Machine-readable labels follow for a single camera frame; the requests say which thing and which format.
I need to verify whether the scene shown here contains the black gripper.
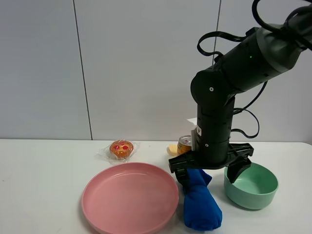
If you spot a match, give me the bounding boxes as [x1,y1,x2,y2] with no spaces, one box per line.
[169,141,254,193]

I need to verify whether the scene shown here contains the blue towel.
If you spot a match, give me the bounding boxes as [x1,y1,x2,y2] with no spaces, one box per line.
[183,169,222,231]

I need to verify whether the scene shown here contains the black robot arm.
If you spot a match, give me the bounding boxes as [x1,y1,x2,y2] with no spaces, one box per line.
[169,1,312,190]

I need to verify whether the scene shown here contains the gold energy drink can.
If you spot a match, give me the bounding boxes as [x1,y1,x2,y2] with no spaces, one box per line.
[177,135,192,156]

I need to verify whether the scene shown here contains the green plastic bowl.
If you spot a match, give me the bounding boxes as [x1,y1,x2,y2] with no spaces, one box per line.
[224,163,279,210]

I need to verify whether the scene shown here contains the pink plastic plate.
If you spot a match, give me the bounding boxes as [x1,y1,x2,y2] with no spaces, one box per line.
[81,162,179,234]

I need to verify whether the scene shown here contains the wrapped muffin with red topping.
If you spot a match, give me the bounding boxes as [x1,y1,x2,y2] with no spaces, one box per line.
[95,139,140,165]

